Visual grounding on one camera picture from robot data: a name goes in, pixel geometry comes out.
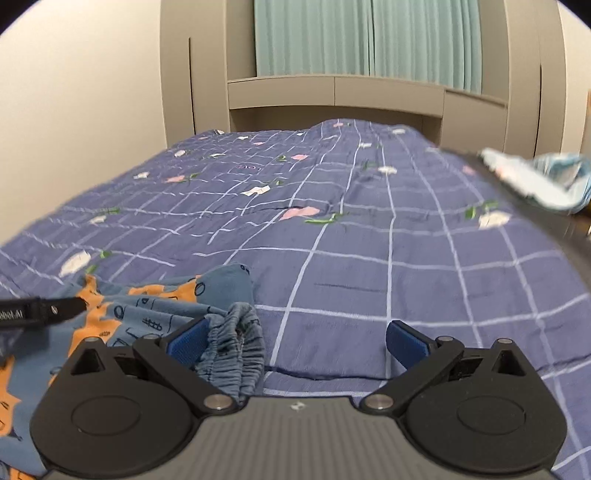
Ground light green curtain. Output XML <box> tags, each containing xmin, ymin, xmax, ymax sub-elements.
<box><xmin>253</xmin><ymin>0</ymin><xmax>484</xmax><ymax>93</ymax></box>

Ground blue pants with orange cars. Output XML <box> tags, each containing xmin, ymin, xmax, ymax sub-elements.
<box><xmin>0</xmin><ymin>263</ymin><xmax>267</xmax><ymax>477</ymax></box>

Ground beige built-in wardrobe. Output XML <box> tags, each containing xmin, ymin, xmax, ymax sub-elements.
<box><xmin>159</xmin><ymin>0</ymin><xmax>568</xmax><ymax>158</ymax></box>

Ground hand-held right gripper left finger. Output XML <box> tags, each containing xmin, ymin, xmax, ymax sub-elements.
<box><xmin>60</xmin><ymin>318</ymin><xmax>239</xmax><ymax>418</ymax></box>

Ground dark grey mattress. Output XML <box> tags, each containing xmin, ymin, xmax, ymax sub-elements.
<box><xmin>438</xmin><ymin>147</ymin><xmax>591</xmax><ymax>289</ymax></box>

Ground light blue white towel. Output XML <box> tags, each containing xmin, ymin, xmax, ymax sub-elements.
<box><xmin>480</xmin><ymin>148</ymin><xmax>591</xmax><ymax>214</ymax></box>

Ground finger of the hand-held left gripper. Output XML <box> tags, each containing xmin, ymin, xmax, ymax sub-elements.
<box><xmin>39</xmin><ymin>296</ymin><xmax>88</xmax><ymax>326</ymax></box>

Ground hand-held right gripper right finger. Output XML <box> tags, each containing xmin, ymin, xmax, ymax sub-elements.
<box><xmin>360</xmin><ymin>320</ymin><xmax>539</xmax><ymax>417</ymax></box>

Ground purple checked floral blanket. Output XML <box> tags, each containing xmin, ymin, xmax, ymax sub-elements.
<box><xmin>0</xmin><ymin>119</ymin><xmax>591</xmax><ymax>480</ymax></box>

